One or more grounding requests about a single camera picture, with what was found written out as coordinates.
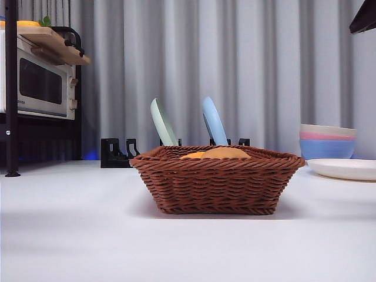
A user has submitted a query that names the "white shallow plate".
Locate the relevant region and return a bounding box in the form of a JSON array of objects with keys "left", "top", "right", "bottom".
[{"left": 305, "top": 158, "right": 376, "bottom": 182}]

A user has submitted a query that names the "pale green plate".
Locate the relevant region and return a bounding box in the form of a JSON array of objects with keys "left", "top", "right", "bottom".
[{"left": 150, "top": 98, "right": 179, "bottom": 147}]

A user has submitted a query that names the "black curved handle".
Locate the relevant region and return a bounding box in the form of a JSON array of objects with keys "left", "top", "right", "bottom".
[{"left": 51, "top": 26, "right": 85, "bottom": 57}]

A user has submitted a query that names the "brown wicker basket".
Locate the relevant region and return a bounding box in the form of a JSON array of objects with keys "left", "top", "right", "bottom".
[{"left": 129, "top": 144, "right": 306, "bottom": 217}]

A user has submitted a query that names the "white toaster oven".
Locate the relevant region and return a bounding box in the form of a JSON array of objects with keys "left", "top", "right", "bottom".
[{"left": 0, "top": 31, "right": 79, "bottom": 121}]

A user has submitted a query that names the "blue bowl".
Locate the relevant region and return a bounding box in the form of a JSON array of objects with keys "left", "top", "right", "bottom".
[{"left": 298, "top": 139, "right": 357, "bottom": 160}]

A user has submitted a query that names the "black dish rack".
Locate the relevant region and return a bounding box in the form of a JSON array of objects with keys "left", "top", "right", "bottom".
[{"left": 100, "top": 137, "right": 250, "bottom": 169}]

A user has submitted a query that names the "yellow toy fruit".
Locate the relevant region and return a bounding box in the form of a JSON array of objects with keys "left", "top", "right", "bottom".
[{"left": 16, "top": 19, "right": 42, "bottom": 28}]

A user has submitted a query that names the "wooden cutting board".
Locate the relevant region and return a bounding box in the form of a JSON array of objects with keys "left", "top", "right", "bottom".
[{"left": 16, "top": 26, "right": 92, "bottom": 66}]

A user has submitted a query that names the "pink bowl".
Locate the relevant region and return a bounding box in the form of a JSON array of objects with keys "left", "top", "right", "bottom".
[{"left": 298, "top": 131, "right": 357, "bottom": 142}]

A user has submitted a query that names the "cream bowl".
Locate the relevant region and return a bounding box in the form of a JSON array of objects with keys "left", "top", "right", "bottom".
[{"left": 299, "top": 123, "right": 358, "bottom": 138}]

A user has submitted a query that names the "grey curtain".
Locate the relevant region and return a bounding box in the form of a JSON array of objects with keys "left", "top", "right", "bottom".
[{"left": 0, "top": 0, "right": 376, "bottom": 162}]

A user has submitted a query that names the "pale blue plate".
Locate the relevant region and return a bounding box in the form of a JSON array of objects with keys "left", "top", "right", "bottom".
[{"left": 201, "top": 96, "right": 229, "bottom": 147}]

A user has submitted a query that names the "tan round potato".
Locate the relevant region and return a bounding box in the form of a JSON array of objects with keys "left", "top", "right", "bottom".
[{"left": 201, "top": 146, "right": 253, "bottom": 160}]

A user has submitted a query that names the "black metal shelf frame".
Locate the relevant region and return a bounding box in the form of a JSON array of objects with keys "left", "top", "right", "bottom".
[{"left": 0, "top": 0, "right": 83, "bottom": 178}]

